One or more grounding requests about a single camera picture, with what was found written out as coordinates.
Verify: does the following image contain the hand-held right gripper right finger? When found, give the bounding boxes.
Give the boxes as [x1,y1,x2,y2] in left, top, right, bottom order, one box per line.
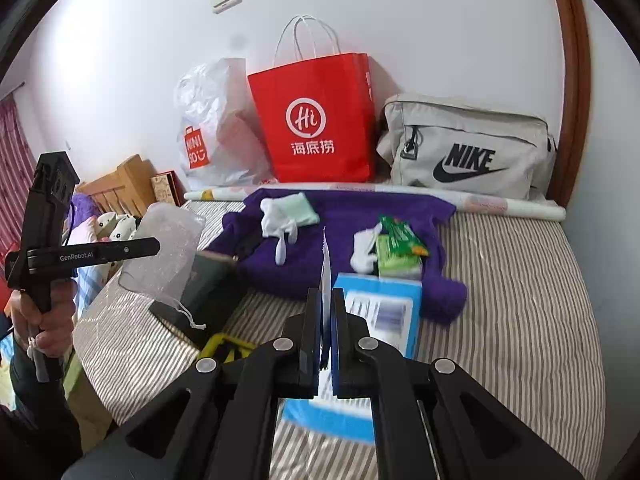
[331,287,585,480]

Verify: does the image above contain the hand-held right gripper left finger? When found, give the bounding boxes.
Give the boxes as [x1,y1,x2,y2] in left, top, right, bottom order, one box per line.
[62,287,323,480]

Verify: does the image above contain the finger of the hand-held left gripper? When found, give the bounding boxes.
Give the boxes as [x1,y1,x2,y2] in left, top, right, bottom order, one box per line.
[97,238,161,262]

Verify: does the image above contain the transparent drawstring pouch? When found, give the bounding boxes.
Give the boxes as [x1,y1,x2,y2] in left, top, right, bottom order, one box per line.
[116,202,207,332]

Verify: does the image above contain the blue cardboard box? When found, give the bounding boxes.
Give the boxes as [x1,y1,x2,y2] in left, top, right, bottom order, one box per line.
[280,272,423,446]

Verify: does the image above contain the white paper card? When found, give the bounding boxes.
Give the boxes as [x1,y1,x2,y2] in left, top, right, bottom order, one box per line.
[318,227,335,371]

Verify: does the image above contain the person's left forearm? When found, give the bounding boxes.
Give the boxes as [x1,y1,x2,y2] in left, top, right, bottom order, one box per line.
[0,335,83,480]

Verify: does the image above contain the person's left hand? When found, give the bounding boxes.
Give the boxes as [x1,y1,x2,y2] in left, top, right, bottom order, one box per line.
[10,280,77,359]

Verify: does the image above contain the white spotted plush toy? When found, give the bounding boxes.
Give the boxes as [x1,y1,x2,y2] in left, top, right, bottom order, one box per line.
[95,211,146,261]

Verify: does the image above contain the purple fuzzy pillow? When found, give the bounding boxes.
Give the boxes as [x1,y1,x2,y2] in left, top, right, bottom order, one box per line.
[67,192,101,233]

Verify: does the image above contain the light blue striped bedding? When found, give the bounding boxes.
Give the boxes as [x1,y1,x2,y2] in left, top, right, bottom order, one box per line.
[75,260,113,306]

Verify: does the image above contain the red striped curtain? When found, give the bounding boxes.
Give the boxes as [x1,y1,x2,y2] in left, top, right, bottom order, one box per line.
[0,95,38,261]

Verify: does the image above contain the patterned cardboard box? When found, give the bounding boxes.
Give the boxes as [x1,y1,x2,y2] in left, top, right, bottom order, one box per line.
[150,171,183,207]

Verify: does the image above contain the black pouch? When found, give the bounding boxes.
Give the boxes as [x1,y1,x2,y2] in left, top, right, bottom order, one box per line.
[150,252,241,343]

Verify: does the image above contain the yellow plastic object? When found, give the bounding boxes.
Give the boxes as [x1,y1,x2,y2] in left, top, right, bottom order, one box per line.
[200,332,256,363]

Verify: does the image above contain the green tissue pack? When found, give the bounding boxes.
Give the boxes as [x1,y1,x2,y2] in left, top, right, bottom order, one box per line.
[375,215,431,281]

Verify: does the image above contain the purple fleece towel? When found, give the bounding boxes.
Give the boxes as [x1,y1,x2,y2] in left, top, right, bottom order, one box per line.
[206,187,468,323]

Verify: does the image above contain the light green folded cloth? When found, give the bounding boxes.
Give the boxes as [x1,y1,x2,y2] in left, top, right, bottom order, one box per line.
[277,192,321,226]

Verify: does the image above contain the white plastic shopping bag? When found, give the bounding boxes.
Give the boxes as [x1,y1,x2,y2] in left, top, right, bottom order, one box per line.
[173,57,275,191]

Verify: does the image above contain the white rolled paper poster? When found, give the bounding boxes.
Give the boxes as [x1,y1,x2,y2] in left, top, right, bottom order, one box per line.
[184,182,567,222]

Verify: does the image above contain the red paper shopping bag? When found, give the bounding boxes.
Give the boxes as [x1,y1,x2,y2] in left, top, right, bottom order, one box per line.
[247,16,376,184]

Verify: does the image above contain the grey sling bag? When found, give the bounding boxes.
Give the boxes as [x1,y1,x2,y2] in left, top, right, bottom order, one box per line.
[376,94,558,202]

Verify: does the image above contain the dark brown wooden headboard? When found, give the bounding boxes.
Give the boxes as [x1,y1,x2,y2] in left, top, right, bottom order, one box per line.
[545,0,593,208]

